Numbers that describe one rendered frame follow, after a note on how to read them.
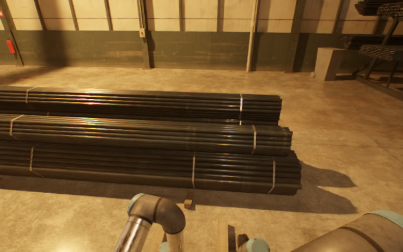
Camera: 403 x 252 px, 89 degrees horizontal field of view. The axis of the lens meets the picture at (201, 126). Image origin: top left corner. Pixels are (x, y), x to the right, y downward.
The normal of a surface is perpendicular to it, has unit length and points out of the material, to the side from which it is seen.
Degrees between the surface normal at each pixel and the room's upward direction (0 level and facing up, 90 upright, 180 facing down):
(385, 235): 5
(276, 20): 90
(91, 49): 90
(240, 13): 90
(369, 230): 15
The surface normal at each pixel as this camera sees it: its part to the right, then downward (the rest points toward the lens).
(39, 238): 0.00, -0.89
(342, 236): -0.35, -0.94
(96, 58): -0.09, 0.45
